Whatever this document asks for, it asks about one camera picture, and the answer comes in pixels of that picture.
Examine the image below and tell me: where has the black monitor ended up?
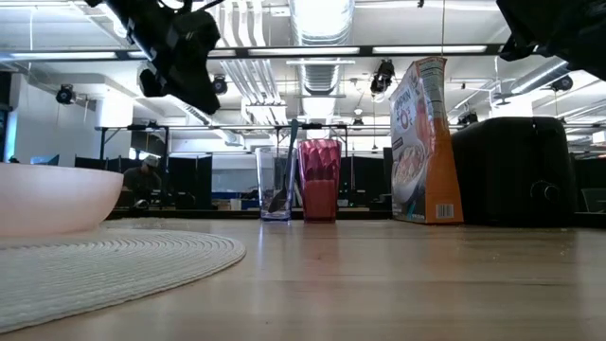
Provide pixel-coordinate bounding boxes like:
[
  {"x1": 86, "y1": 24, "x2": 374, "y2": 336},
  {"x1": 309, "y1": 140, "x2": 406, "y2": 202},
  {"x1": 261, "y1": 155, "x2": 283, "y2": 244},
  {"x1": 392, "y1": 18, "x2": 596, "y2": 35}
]
[{"x1": 30, "y1": 153, "x2": 62, "y2": 167}]

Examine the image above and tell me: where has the white round woven placemat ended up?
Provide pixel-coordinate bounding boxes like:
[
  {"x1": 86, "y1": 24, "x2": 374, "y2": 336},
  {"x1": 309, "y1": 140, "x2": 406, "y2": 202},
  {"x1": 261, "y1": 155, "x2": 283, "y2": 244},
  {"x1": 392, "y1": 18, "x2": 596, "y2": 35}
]
[{"x1": 0, "y1": 217, "x2": 247, "y2": 335}]

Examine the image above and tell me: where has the orange cereal box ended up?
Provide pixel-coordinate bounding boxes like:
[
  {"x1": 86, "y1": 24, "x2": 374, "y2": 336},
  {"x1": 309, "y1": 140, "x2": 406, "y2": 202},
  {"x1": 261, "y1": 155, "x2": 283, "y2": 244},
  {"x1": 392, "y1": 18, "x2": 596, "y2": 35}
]
[{"x1": 388, "y1": 56, "x2": 465, "y2": 225}]

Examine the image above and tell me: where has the clear drinking glass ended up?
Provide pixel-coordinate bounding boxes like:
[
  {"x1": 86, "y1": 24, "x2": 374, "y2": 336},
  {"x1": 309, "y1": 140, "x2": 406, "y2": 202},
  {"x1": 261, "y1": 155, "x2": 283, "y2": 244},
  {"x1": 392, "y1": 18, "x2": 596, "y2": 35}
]
[{"x1": 255, "y1": 146, "x2": 298, "y2": 223}]

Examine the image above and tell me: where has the black toaster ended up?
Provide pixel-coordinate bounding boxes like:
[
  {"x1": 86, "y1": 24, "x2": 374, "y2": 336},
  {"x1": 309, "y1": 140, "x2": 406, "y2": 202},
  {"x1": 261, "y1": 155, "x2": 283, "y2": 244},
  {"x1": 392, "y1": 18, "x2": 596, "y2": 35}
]
[{"x1": 450, "y1": 116, "x2": 579, "y2": 227}]

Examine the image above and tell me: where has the silver ventilation duct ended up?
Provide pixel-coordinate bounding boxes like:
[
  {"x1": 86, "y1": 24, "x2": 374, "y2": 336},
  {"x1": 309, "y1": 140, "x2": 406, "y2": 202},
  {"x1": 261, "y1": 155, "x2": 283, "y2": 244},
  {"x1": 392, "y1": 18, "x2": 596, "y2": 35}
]
[{"x1": 287, "y1": 0, "x2": 356, "y2": 119}]

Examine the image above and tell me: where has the pale pink bowl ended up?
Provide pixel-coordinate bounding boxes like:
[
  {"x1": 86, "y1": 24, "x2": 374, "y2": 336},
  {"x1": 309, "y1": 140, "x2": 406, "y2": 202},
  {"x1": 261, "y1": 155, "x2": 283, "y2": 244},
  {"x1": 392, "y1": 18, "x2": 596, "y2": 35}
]
[{"x1": 0, "y1": 162, "x2": 124, "y2": 237}]

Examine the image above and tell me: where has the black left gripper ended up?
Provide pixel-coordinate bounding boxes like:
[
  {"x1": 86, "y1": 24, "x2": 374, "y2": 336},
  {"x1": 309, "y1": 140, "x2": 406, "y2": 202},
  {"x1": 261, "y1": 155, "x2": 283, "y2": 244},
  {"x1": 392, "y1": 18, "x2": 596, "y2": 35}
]
[{"x1": 136, "y1": 8, "x2": 223, "y2": 116}]

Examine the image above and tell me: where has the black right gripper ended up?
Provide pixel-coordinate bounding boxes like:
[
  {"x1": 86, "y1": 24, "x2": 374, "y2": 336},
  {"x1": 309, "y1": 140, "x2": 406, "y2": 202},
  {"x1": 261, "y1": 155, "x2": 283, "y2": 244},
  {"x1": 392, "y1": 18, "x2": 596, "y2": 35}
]
[{"x1": 494, "y1": 0, "x2": 606, "y2": 81}]

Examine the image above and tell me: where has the black overhead frame bar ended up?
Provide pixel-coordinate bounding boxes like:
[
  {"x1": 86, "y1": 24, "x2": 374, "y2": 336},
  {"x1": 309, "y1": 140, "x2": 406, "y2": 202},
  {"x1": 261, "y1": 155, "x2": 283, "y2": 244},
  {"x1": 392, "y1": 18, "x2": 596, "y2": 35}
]
[{"x1": 0, "y1": 43, "x2": 506, "y2": 62}]

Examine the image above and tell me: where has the red faceted plastic tumbler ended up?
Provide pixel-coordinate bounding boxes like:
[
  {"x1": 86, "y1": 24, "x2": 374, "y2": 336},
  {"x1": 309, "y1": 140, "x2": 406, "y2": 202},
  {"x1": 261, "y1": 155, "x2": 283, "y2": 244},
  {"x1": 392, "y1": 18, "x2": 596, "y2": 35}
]
[{"x1": 296, "y1": 138, "x2": 343, "y2": 224}]

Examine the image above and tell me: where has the person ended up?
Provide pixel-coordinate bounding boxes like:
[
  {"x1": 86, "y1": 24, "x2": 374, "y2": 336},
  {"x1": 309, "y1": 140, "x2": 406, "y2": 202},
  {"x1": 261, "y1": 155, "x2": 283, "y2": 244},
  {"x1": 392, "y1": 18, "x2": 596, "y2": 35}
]
[{"x1": 121, "y1": 154, "x2": 163, "y2": 209}]

